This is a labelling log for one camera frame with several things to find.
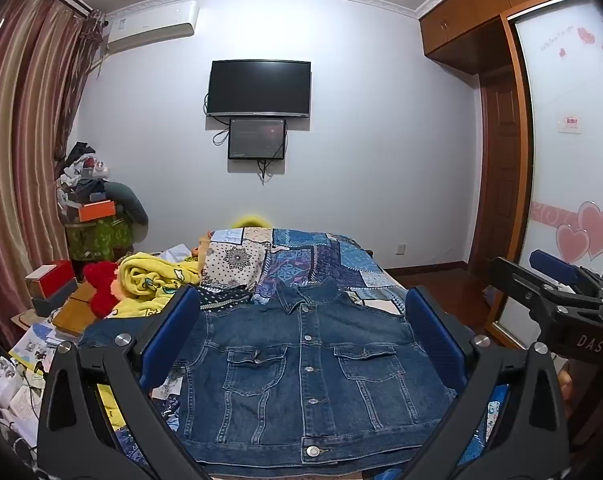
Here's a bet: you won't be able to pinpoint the pile of clothes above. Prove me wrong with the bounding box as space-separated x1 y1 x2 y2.
56 141 113 211

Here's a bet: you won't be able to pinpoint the person's right hand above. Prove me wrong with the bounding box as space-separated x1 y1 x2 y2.
556 367 575 416

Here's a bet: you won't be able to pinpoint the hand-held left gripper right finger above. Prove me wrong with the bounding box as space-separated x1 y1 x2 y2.
404 285 568 480

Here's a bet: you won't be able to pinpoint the yellow cartoon fleece blanket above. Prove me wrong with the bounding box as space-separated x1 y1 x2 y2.
96 251 203 431

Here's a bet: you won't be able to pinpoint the brown wooden door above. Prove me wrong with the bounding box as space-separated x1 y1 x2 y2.
469 67 526 275

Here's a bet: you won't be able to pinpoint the red and white box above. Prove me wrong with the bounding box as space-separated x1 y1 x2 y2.
26 259 74 299

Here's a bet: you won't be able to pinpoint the orange soft toy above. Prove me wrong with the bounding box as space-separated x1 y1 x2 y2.
189 232 213 262

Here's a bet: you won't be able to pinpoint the dark grey box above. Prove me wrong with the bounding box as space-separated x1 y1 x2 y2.
32 280 80 317

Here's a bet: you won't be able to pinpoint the orange box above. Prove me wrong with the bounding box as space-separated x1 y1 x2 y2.
78 200 117 222

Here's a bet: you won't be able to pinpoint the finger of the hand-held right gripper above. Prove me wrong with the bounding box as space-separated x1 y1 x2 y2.
529 249 603 311
489 256 603 329

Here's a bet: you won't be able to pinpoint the wooden overhead wardrobe cabinets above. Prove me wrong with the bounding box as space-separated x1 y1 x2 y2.
416 0 582 68

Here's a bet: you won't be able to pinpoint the striped red curtain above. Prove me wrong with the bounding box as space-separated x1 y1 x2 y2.
0 0 101 351

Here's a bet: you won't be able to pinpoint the small black wall monitor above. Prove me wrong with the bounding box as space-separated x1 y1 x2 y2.
228 117 288 162

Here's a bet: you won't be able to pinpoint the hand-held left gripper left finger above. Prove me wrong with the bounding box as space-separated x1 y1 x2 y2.
36 284 217 480

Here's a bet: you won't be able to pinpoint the yellow plush toy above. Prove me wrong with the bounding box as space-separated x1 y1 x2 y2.
230 214 270 231

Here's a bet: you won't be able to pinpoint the grey pillow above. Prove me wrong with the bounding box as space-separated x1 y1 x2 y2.
104 180 150 226

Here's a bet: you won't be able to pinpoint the pile of printed papers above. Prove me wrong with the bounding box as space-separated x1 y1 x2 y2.
9 322 63 375

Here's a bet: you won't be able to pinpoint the blue patchwork bed blanket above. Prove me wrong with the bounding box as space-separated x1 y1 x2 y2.
112 226 507 480

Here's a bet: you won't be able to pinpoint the red plush toy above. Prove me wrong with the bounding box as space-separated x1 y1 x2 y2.
84 260 123 319

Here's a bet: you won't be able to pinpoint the brown wooden box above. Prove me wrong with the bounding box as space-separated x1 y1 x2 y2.
52 282 101 337

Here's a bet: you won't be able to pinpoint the black wall television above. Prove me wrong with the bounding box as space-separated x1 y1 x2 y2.
206 60 312 118

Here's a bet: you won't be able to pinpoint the blue denim jacket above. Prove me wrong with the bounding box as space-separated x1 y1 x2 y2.
79 280 465 468

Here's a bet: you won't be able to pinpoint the navy patterned folded garment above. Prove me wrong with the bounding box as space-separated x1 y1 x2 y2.
194 284 255 313

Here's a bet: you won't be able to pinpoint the white wall air conditioner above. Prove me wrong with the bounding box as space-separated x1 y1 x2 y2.
104 0 200 54

